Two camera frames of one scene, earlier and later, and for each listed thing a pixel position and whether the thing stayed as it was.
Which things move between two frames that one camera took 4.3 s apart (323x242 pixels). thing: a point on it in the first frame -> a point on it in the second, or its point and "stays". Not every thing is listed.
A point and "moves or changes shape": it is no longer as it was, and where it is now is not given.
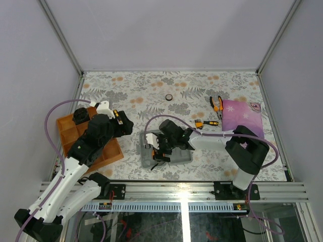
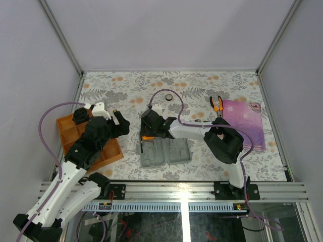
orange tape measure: [153, 154] moves or changes shape
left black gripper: [126, 128] stays
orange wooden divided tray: [71, 133] stays
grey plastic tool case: [176, 155] stays
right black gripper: [158, 154] -> [144, 127]
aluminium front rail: [205, 191] stays
